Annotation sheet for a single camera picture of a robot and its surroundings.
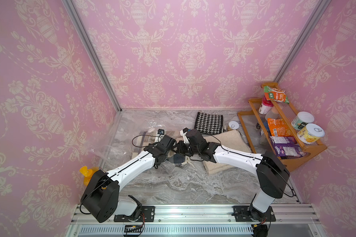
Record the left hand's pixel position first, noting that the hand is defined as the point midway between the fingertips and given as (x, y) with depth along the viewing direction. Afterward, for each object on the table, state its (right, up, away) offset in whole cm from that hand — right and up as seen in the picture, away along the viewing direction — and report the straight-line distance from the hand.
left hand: (156, 147), depth 86 cm
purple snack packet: (+72, +2, -7) cm, 72 cm away
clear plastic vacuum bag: (-17, +9, +19) cm, 27 cm away
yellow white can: (+72, +10, -22) cm, 76 cm away
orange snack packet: (+72, +12, -1) cm, 73 cm away
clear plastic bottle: (+70, +20, +2) cm, 73 cm away
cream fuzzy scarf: (+48, +3, +10) cm, 50 cm away
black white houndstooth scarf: (+34, +14, +20) cm, 42 cm away
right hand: (+9, 0, -7) cm, 12 cm away
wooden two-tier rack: (+69, +9, +19) cm, 72 cm away
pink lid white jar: (+67, +24, +5) cm, 72 cm away
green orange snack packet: (+69, +31, -3) cm, 75 cm away
